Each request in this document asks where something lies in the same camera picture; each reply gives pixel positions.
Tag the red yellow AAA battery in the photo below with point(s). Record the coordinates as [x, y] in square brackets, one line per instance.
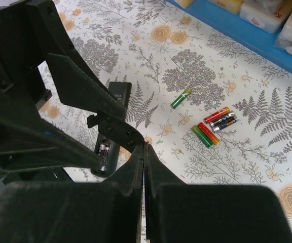
[214, 139]

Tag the yellow green AAA battery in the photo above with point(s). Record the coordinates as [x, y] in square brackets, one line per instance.
[201, 136]

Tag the black orange AAA battery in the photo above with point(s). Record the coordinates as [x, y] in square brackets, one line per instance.
[225, 124]

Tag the blue shelf unit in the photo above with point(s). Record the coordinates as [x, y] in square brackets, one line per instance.
[242, 32]

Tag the floral table mat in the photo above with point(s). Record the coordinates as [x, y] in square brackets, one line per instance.
[162, 51]

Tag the dark blue AAA battery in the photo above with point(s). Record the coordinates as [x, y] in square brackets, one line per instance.
[102, 150]

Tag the white orange small box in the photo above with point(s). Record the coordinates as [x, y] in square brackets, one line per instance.
[184, 3]

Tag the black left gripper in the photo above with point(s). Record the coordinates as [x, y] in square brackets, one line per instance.
[31, 33]

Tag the dark silver AAA battery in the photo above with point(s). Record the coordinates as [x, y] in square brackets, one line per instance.
[104, 157]

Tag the white pink label packet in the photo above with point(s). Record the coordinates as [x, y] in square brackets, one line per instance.
[268, 22]

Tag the orange red AAA battery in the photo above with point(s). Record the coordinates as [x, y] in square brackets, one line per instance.
[216, 115]

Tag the black silver AAA battery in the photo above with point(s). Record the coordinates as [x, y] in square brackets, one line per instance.
[222, 119]

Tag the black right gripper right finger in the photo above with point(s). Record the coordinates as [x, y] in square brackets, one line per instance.
[180, 212]

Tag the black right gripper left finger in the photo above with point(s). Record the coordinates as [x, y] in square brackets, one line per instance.
[109, 211]

